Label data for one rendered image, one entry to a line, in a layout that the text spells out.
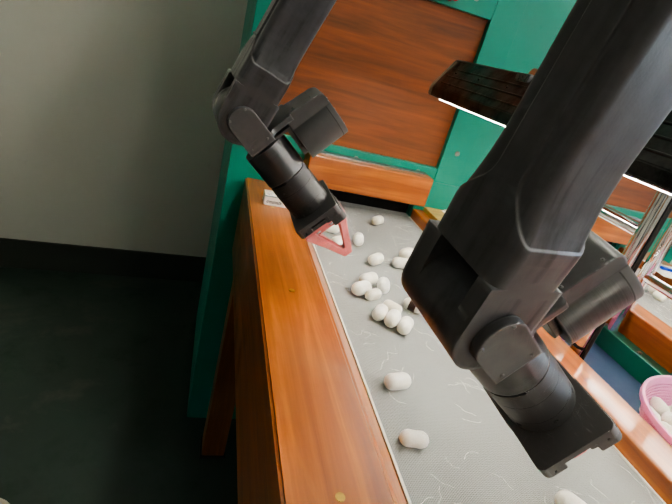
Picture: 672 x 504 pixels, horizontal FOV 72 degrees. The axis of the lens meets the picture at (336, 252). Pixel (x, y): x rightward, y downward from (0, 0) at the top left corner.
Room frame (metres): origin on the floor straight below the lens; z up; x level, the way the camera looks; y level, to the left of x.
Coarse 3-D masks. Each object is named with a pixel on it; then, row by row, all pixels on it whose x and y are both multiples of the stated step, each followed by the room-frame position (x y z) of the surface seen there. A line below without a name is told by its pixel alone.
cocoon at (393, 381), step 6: (402, 372) 0.46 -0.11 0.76; (384, 378) 0.45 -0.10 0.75; (390, 378) 0.44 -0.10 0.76; (396, 378) 0.44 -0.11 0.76; (402, 378) 0.45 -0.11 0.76; (408, 378) 0.45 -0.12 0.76; (384, 384) 0.44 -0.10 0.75; (390, 384) 0.44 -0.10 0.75; (396, 384) 0.44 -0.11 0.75; (402, 384) 0.44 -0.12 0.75; (408, 384) 0.45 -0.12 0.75
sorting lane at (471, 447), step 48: (384, 240) 0.92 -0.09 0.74; (336, 288) 0.65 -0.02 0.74; (384, 336) 0.55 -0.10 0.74; (432, 336) 0.59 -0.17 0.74; (432, 384) 0.48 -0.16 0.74; (480, 384) 0.50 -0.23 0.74; (384, 432) 0.37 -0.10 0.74; (432, 432) 0.39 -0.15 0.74; (480, 432) 0.41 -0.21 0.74; (432, 480) 0.33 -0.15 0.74; (480, 480) 0.35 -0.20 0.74; (528, 480) 0.36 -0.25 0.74; (576, 480) 0.38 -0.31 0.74; (624, 480) 0.40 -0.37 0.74
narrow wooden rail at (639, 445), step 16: (544, 336) 0.64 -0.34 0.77; (560, 352) 0.60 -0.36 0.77; (576, 368) 0.57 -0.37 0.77; (592, 384) 0.54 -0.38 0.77; (608, 400) 0.51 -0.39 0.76; (624, 400) 0.52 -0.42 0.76; (624, 416) 0.49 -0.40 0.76; (640, 416) 0.50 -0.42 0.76; (624, 432) 0.46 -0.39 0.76; (640, 432) 0.46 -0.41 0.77; (656, 432) 0.47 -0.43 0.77; (624, 448) 0.45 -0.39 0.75; (640, 448) 0.44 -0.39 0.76; (656, 448) 0.44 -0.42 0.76; (640, 464) 0.42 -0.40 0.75; (656, 464) 0.41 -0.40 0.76; (656, 480) 0.40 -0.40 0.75
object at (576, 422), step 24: (552, 360) 0.30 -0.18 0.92; (552, 384) 0.29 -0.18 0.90; (576, 384) 0.32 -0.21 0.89; (504, 408) 0.30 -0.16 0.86; (528, 408) 0.29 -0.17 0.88; (552, 408) 0.29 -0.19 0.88; (576, 408) 0.30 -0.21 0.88; (600, 408) 0.30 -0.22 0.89; (528, 432) 0.30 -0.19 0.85; (552, 432) 0.29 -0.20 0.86; (576, 432) 0.29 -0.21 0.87; (600, 432) 0.28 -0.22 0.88; (552, 456) 0.28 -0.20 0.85
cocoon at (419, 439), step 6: (402, 432) 0.37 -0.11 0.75; (408, 432) 0.36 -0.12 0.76; (414, 432) 0.37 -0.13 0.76; (420, 432) 0.37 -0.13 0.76; (402, 438) 0.36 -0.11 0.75; (408, 438) 0.36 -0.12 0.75; (414, 438) 0.36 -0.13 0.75; (420, 438) 0.36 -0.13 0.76; (426, 438) 0.36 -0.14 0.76; (402, 444) 0.36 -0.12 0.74; (408, 444) 0.36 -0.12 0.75; (414, 444) 0.36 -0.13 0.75; (420, 444) 0.36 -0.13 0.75; (426, 444) 0.36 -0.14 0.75
